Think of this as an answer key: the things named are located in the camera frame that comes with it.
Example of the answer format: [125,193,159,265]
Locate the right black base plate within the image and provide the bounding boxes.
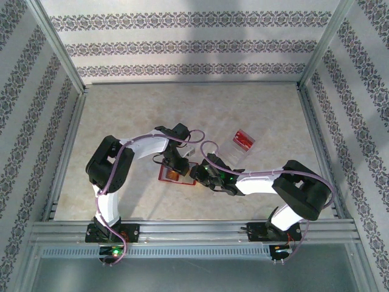
[247,221,302,243]

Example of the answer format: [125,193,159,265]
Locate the red leather card holder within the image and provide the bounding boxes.
[157,165,198,187]

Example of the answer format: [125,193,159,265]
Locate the right small circuit board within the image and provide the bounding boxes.
[269,244,295,263]

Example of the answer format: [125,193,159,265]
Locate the red credit card stack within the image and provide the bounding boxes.
[232,129,255,152]

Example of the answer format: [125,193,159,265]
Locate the aluminium frame post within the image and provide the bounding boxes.
[26,0,88,96]
[299,0,357,89]

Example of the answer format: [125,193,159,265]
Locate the left aluminium frame post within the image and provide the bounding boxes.
[26,0,88,96]

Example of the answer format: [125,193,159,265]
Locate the grey metal shelf panel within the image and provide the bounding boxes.
[29,243,362,292]

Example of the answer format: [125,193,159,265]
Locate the aluminium side rail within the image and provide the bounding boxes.
[296,83,352,219]
[41,89,89,222]

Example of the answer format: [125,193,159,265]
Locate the aluminium rail along wall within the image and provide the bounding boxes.
[90,79,300,86]

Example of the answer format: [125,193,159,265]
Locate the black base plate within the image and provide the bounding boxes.
[247,221,302,243]
[84,223,141,244]

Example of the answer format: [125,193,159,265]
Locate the grey slotted cable duct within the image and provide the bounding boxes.
[39,245,274,260]

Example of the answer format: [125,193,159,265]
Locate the left aluminium side rail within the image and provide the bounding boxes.
[41,89,89,222]

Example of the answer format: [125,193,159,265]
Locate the left green-lit circuit board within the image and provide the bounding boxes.
[97,245,126,263]

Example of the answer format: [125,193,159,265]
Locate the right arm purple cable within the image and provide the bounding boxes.
[200,139,334,265]

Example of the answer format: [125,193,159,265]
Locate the right aluminium frame post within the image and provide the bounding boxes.
[299,0,357,89]

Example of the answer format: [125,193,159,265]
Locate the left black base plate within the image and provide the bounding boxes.
[84,223,141,244]

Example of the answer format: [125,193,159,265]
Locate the long aluminium mounting rail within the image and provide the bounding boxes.
[29,220,361,245]

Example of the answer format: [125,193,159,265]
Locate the clear plastic box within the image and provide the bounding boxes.
[219,128,256,162]

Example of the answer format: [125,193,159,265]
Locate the right aluminium side rail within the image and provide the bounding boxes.
[296,83,352,219]

